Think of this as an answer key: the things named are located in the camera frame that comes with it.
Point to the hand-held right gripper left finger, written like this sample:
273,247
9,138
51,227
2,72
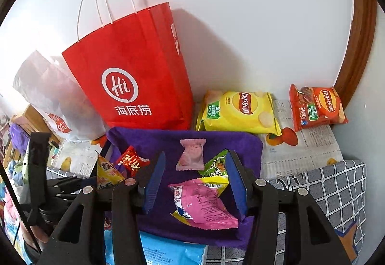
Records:
153,186

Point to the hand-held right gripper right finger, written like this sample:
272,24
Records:
236,183

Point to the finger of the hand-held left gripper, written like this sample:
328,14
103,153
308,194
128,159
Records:
69,183

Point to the green snack packet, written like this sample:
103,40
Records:
215,165

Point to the red snack packet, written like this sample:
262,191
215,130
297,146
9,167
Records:
130,161

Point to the large pink snack packet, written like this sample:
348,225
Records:
204,204

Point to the yellow snack packet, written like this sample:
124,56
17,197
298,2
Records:
108,174

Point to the purple tray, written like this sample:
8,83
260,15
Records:
150,140

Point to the pink candy packet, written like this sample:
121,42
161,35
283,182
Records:
191,155

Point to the purple cloth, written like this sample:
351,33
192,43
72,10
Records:
19,138

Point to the wooden headboard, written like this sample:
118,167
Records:
33,117

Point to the blue tissue pack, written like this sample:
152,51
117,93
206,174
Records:
168,253

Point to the yellow chip bag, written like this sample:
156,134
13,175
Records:
240,114

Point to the newspaper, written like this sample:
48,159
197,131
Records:
300,150

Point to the white plastic shopping bag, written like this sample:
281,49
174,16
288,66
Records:
45,93

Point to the grey checkered blanket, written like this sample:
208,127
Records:
340,192

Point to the orange chip bag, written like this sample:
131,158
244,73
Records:
318,108

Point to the red paper bag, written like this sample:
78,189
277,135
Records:
129,57

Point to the brown wooden door frame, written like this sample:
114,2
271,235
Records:
358,42

